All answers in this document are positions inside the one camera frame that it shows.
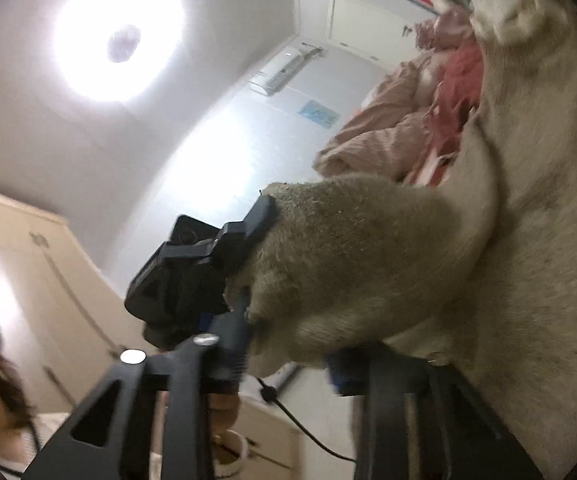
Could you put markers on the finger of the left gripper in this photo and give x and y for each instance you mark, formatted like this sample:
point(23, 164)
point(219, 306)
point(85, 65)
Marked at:
point(259, 221)

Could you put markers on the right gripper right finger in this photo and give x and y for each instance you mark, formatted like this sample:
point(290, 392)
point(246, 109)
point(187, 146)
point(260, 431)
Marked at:
point(423, 421)

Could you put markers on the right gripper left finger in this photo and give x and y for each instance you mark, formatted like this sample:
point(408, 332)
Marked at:
point(109, 433)

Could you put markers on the beige knit sweater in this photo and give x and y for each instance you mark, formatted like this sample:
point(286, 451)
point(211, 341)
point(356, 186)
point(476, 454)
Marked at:
point(481, 268)

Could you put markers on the person's left hand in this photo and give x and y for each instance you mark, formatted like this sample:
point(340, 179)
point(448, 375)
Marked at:
point(223, 411)

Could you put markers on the cream wardrobe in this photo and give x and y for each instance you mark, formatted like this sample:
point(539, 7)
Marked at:
point(62, 325)

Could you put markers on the white air conditioner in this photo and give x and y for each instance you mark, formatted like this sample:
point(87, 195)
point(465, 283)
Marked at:
point(272, 77)

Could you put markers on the pink quilted blanket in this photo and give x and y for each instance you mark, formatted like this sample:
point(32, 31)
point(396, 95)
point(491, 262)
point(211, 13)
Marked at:
point(386, 136)

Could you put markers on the white door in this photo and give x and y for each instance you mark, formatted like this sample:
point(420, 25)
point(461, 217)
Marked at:
point(370, 30)

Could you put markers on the ceiling lamp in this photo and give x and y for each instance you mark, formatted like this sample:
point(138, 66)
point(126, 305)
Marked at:
point(112, 51)

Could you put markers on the dark red garment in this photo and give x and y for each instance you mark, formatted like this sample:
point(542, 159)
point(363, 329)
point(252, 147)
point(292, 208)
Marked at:
point(456, 98)

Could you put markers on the blue wall poster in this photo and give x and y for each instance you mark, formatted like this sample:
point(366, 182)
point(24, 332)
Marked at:
point(319, 114)

